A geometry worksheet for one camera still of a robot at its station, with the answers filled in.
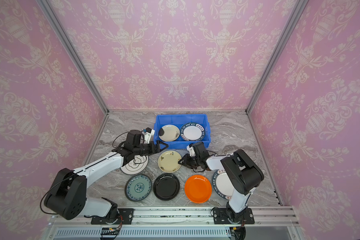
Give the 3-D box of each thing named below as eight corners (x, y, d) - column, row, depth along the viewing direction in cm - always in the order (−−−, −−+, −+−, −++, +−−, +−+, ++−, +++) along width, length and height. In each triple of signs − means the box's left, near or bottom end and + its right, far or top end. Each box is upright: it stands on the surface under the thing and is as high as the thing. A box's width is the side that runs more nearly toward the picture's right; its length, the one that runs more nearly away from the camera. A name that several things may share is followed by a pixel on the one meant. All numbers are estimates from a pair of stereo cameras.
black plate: (152, 200, 81) (151, 199, 78) (155, 175, 90) (154, 173, 87) (180, 200, 81) (179, 199, 78) (180, 175, 90) (180, 173, 87)
